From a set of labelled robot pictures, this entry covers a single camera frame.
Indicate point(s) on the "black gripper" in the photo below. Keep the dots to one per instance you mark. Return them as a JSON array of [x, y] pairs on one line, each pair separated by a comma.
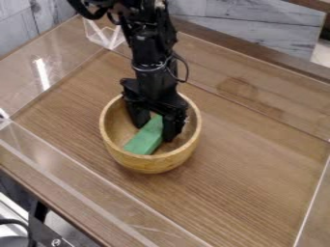
[[150, 92]]

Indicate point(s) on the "green rectangular block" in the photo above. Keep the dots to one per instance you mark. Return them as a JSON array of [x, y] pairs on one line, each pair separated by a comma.
[[149, 137]]

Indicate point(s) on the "brown wooden bowl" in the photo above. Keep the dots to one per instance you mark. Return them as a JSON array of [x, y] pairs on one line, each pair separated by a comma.
[[169, 155]]

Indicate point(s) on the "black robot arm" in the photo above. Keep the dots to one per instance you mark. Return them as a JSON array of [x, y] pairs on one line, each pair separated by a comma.
[[146, 24]]

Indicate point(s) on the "clear acrylic corner bracket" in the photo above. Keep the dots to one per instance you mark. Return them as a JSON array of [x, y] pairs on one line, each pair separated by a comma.
[[108, 37]]

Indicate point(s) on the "clear acrylic tray wall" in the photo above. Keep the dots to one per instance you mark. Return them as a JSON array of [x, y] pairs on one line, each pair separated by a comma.
[[92, 202]]

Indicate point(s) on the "black table leg frame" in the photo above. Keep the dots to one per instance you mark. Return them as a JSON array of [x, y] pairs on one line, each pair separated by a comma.
[[23, 228]]

